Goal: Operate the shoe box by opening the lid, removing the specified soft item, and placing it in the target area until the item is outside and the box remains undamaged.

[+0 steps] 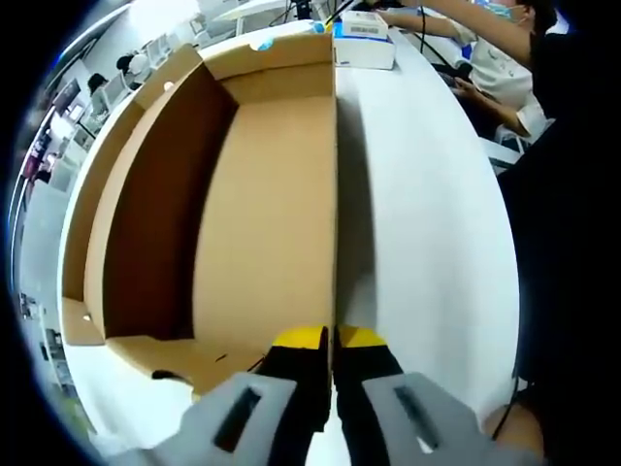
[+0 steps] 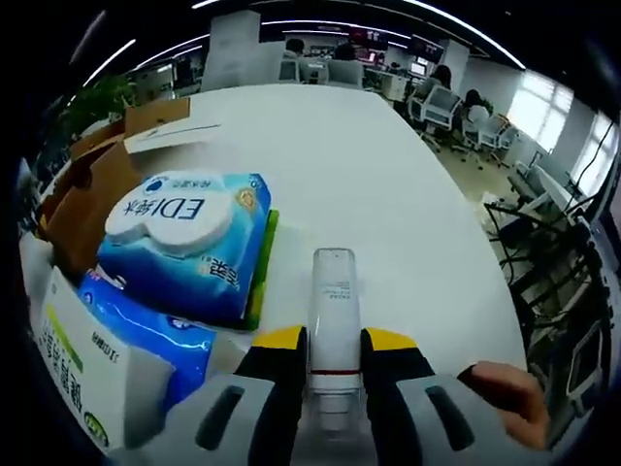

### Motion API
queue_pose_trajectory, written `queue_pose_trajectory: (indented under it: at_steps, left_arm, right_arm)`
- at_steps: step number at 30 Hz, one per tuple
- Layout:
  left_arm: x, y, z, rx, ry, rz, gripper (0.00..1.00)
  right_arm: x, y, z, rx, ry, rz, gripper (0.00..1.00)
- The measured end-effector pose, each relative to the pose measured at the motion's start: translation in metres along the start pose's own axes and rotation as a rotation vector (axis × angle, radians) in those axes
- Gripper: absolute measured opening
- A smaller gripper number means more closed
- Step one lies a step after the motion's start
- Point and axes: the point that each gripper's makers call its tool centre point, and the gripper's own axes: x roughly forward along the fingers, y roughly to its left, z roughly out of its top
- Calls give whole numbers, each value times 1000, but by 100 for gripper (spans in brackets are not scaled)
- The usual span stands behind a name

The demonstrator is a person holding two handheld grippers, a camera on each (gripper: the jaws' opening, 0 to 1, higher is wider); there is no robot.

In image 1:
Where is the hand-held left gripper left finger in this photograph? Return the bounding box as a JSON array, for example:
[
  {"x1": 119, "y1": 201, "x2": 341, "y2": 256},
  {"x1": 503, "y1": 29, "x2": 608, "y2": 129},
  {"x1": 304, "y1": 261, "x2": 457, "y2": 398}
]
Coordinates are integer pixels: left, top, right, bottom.
[{"x1": 115, "y1": 325, "x2": 329, "y2": 466}]

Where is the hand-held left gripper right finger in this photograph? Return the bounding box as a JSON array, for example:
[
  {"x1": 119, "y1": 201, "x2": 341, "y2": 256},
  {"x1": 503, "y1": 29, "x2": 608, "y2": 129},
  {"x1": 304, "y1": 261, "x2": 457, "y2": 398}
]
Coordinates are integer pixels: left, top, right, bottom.
[{"x1": 334, "y1": 325, "x2": 540, "y2": 466}]

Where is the brown cardboard shoe box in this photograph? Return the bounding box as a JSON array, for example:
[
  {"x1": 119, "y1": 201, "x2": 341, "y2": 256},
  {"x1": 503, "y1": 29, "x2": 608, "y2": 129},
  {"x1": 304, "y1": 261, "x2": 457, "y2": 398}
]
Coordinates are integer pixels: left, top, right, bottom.
[{"x1": 60, "y1": 33, "x2": 340, "y2": 404}]

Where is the blue soft tissue pack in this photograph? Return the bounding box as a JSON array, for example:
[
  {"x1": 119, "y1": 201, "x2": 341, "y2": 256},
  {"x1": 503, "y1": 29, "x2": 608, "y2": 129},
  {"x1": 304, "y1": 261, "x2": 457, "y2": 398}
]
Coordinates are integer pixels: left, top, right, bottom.
[{"x1": 333, "y1": 9, "x2": 397, "y2": 70}]

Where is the white chair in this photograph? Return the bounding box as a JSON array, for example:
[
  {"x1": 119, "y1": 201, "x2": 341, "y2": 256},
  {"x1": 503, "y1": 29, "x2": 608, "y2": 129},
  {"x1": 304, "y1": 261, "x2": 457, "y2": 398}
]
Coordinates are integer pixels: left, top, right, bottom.
[{"x1": 484, "y1": 130, "x2": 523, "y2": 169}]

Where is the black tripod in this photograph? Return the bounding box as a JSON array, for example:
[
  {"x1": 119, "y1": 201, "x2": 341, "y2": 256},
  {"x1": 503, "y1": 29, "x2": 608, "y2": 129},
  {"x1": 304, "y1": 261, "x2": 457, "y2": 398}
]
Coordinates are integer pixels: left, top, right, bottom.
[{"x1": 285, "y1": 0, "x2": 316, "y2": 20}]

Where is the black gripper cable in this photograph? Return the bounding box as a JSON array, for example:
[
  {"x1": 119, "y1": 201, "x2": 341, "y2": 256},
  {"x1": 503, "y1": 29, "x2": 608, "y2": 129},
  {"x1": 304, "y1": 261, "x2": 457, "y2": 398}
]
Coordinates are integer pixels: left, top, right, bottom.
[{"x1": 417, "y1": 4, "x2": 462, "y2": 74}]

